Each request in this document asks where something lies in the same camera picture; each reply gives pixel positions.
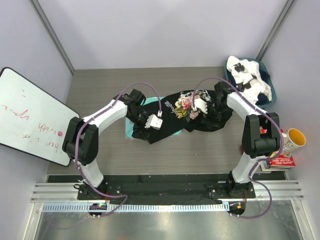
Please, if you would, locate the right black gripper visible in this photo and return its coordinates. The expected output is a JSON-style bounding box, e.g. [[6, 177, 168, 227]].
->
[[201, 99, 230, 129]]

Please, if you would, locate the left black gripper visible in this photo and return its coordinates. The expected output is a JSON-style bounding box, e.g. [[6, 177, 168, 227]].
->
[[127, 110, 158, 141]]

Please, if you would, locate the black floral t-shirt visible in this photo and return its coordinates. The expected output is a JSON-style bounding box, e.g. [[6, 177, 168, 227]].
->
[[131, 88, 233, 145]]

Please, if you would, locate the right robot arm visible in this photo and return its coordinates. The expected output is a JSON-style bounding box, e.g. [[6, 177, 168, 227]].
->
[[210, 81, 283, 199]]

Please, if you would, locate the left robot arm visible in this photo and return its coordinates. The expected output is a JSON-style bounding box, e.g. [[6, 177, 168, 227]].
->
[[62, 89, 149, 200]]

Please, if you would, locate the teal folding board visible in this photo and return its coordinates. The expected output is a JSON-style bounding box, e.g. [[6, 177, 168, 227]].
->
[[125, 94, 188, 144]]

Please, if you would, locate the white t-shirt in basket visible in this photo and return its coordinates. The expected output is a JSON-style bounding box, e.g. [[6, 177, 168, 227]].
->
[[226, 56, 272, 105]]

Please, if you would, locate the blue laundry basket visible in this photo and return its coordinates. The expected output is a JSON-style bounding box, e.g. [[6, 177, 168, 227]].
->
[[224, 57, 277, 109]]

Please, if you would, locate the dark blue book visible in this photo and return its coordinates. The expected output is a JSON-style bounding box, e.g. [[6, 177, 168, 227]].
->
[[260, 161, 272, 172]]

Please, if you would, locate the floral mug yellow inside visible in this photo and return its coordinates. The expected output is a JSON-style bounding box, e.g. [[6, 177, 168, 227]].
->
[[281, 128, 306, 155]]

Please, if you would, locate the red book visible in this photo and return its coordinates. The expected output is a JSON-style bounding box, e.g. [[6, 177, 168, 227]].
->
[[264, 152, 296, 171]]

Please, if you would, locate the whiteboard with red writing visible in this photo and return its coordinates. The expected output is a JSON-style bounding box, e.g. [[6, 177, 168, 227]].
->
[[0, 67, 79, 167]]

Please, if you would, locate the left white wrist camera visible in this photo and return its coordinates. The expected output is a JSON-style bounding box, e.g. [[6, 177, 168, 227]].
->
[[144, 114, 163, 130]]

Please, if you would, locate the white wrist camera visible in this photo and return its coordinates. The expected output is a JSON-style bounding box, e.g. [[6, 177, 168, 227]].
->
[[192, 98, 208, 114], [144, 114, 163, 130]]

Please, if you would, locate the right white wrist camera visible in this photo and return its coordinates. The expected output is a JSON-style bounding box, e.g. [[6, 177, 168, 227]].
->
[[192, 98, 208, 114]]

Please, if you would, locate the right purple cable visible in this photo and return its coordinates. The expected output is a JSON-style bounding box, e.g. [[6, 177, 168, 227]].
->
[[192, 76, 286, 220]]

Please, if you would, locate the purple cable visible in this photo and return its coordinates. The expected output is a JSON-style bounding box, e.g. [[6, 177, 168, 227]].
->
[[73, 82, 163, 217], [192, 76, 286, 220]]

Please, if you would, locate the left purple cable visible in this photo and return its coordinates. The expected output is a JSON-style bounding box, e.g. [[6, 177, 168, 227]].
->
[[73, 82, 163, 217]]

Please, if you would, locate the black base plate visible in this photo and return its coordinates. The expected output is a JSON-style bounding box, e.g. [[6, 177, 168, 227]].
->
[[46, 173, 287, 206]]

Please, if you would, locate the aluminium rail frame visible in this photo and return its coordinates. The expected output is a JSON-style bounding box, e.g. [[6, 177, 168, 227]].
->
[[24, 175, 317, 240]]

